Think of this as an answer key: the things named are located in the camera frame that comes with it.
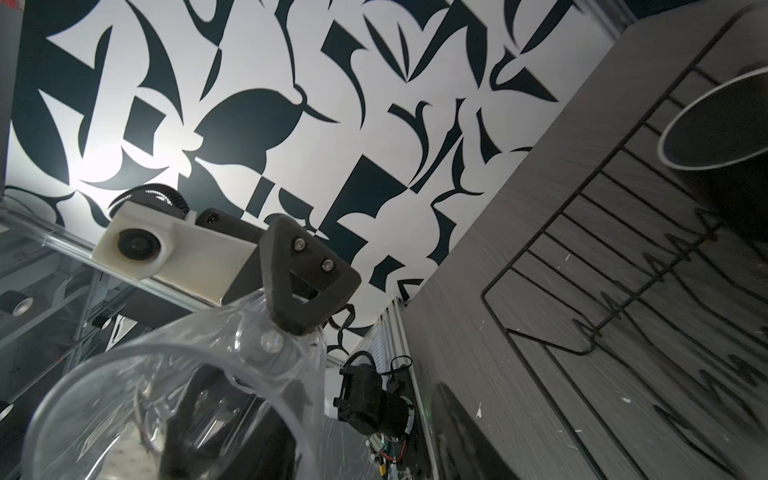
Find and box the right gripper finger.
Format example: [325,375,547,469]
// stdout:
[431,382,516,480]

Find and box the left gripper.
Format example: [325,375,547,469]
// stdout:
[159,215,361,479]

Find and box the clear glass cup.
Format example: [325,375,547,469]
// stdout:
[21,292,326,479]

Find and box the black mug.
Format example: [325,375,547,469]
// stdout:
[657,67,767,242]

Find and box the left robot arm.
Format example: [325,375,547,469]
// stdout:
[82,185,360,479]

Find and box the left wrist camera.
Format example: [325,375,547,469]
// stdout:
[90,202,257,306]

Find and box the black wire dish rack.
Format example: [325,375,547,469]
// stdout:
[480,1,767,479]

